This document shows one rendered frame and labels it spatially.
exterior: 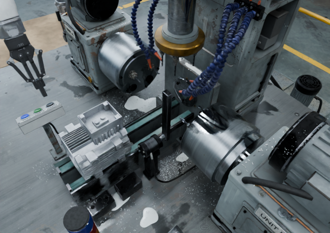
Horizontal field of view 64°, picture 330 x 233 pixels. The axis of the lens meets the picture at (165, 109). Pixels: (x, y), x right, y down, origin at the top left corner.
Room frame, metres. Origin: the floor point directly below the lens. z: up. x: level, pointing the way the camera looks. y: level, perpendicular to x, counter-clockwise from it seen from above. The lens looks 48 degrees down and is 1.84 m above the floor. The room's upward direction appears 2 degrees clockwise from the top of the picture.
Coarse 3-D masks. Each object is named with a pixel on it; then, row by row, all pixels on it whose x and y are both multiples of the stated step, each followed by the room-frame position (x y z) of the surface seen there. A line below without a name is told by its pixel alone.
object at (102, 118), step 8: (104, 104) 0.65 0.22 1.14; (88, 112) 0.61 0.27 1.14; (96, 112) 0.63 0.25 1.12; (104, 112) 0.63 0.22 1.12; (112, 112) 0.64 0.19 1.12; (80, 120) 0.57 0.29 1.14; (88, 120) 0.60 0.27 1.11; (96, 120) 0.58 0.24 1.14; (104, 120) 0.59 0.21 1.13; (112, 120) 0.60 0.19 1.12; (120, 120) 0.59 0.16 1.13; (88, 128) 0.56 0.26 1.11; (96, 128) 0.56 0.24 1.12; (104, 128) 0.55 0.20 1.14; (112, 128) 0.56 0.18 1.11; (120, 128) 0.58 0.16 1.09; (96, 136) 0.52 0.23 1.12; (104, 136) 0.54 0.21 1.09; (96, 144) 0.52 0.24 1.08
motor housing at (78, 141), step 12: (72, 132) 0.55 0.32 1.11; (84, 132) 0.55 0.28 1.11; (72, 144) 0.50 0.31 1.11; (84, 144) 0.50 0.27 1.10; (108, 144) 0.53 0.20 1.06; (72, 156) 0.54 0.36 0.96; (84, 156) 0.47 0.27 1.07; (108, 156) 0.50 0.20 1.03; (84, 168) 0.44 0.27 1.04; (96, 168) 0.46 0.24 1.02
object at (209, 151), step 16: (208, 112) 0.61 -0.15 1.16; (224, 112) 0.61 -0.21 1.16; (192, 128) 0.56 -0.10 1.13; (208, 128) 0.55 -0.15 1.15; (224, 128) 0.54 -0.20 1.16; (240, 128) 0.54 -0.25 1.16; (256, 128) 0.56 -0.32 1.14; (192, 144) 0.52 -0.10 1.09; (208, 144) 0.50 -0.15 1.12; (224, 144) 0.49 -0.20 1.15; (240, 144) 0.49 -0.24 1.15; (256, 144) 0.52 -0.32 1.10; (192, 160) 0.50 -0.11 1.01; (208, 160) 0.46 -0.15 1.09; (224, 160) 0.45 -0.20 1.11; (240, 160) 0.47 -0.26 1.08; (208, 176) 0.44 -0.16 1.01; (224, 176) 0.42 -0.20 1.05
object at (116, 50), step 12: (120, 36) 1.06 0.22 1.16; (132, 36) 1.08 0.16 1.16; (108, 48) 1.01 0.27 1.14; (120, 48) 0.98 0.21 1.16; (132, 48) 0.97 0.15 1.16; (108, 60) 0.96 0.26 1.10; (120, 60) 0.92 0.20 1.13; (132, 60) 0.93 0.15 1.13; (144, 60) 0.97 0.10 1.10; (156, 60) 1.02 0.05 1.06; (108, 72) 0.94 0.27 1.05; (120, 72) 0.89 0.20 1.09; (132, 72) 0.91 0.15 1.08; (144, 72) 0.97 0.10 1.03; (120, 84) 0.89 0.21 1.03; (132, 84) 0.92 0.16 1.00; (144, 84) 0.97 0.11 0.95
